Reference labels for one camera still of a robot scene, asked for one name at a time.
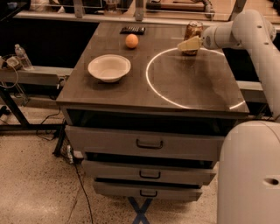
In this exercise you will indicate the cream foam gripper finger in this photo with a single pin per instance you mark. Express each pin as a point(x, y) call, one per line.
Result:
point(191, 44)

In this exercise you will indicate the orange-brown soda can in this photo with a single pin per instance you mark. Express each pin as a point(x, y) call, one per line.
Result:
point(194, 28)

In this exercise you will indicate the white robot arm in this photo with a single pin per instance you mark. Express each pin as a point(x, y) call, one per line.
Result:
point(249, 166)

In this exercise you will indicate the orange fruit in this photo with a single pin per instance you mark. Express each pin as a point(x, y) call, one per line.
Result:
point(131, 41)

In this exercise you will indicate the black snack bar packet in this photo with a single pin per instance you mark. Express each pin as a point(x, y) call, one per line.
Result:
point(133, 30)

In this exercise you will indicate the white bowl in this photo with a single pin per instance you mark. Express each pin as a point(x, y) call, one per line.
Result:
point(109, 68)

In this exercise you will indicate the grey drawer cabinet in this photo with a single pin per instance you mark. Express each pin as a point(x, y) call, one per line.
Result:
point(164, 91)

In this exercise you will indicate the top grey drawer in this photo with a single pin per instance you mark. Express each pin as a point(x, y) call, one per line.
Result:
point(145, 144)

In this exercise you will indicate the grey drawer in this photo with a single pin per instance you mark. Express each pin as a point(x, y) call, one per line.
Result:
point(145, 144)
point(147, 191)
point(148, 173)

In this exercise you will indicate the bottom grey drawer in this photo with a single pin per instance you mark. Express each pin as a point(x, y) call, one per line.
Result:
point(147, 191)

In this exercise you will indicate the middle grey drawer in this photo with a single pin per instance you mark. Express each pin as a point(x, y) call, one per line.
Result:
point(148, 173)

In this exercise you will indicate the grey side workbench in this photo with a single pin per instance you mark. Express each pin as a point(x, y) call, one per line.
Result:
point(28, 82)

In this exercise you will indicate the clear plastic water bottle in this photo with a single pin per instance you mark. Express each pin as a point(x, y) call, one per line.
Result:
point(22, 56)

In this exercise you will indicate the blue tape cross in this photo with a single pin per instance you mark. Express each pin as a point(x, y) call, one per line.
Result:
point(140, 210)

